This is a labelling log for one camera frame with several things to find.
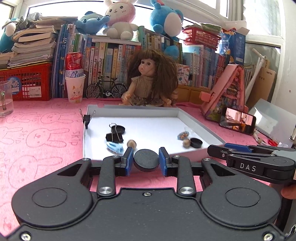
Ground blue patterned small toy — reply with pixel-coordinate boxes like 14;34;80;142
106;142;124;155

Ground red scissors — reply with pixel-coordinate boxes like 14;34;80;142
267;138;278;147

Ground wooden bead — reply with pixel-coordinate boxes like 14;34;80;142
127;140;137;149
183;138;191;148

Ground black binder clip in tray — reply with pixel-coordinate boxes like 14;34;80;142
105;123;123;143

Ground black small cap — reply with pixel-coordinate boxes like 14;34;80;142
190;138;203;149

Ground colourful beaded hair clip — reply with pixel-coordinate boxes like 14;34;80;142
177;131;189;140

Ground smartphone with lit screen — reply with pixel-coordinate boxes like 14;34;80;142
219;107;256;135

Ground white spiral notebook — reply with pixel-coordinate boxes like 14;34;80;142
248;99;295;147

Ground white cardboard box tray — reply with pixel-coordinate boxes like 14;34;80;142
83;105;225;161

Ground black binder clip on rim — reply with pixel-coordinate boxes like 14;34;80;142
79;109;96;130

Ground pink triangular toy house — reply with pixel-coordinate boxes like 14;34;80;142
199;64;245;122

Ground pink bunny table cloth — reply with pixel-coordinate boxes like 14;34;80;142
1;98;257;235

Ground miniature black bicycle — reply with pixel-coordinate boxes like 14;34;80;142
85;75;127;98

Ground white cat paper cup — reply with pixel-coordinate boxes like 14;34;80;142
65;74;85;103

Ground brown-haired doll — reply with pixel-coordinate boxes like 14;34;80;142
121;50;179;107

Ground red beer can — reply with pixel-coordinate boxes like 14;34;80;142
65;52;84;78

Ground red plastic crate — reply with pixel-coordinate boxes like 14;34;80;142
1;62;53;101

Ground red mesh basket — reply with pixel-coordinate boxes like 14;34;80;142
182;27;221;49

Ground clear acrylic block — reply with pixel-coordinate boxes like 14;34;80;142
0;80;14;117

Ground stack of books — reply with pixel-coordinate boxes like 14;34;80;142
8;12;77;68

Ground blue elephant plush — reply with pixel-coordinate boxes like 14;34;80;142
74;11;110;35

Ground blue white round plush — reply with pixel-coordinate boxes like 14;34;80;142
150;0;184;60

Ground pink white bunny plush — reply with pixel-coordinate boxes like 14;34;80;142
103;0;138;41

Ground blue white penguin plush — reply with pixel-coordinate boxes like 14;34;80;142
1;18;19;53

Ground white cable bundle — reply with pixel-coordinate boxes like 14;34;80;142
253;129;266;145

